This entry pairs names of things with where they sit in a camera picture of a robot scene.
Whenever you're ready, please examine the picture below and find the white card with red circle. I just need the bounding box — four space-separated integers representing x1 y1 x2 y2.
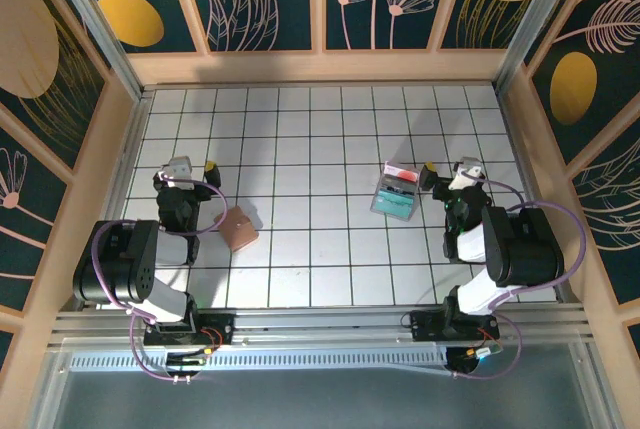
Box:
383 161 421 185

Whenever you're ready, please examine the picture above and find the black credit card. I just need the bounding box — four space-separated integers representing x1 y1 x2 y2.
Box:
379 176 419 196

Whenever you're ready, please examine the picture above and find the teal credit card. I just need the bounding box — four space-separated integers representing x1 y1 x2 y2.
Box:
373 186 419 220

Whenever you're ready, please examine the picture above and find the small brown card box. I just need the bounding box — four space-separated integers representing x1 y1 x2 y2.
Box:
213 204 260 253

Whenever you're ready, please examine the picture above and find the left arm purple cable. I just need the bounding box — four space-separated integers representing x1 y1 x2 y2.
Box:
92 174 230 384

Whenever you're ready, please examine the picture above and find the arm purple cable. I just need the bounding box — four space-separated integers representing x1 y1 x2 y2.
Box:
449 171 587 381
92 174 230 384

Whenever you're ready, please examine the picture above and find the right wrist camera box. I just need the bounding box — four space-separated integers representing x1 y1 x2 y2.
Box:
452 155 484 193

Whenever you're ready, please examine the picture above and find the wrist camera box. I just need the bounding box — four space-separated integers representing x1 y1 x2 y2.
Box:
452 155 484 193
160 155 194 190

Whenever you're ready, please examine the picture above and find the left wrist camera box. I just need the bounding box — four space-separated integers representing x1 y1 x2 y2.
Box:
160 155 194 190

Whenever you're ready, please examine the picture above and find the aluminium side rail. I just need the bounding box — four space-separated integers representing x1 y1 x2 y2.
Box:
494 88 574 303
97 91 154 230

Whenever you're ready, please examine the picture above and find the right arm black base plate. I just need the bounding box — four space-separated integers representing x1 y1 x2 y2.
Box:
408 307 501 343

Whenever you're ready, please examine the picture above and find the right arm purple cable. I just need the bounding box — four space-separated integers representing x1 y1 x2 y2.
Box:
449 171 587 381

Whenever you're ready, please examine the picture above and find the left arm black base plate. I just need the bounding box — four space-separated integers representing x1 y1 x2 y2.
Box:
143 312 236 348

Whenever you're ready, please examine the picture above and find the aluminium frame rail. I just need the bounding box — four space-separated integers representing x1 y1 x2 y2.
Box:
47 302 594 353

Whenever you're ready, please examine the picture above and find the aluminium corner post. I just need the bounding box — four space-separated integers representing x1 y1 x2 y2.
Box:
42 0 147 101
494 0 599 93

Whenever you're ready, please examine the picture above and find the slotted grey cable duct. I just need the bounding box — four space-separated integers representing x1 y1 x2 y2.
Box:
69 352 449 373

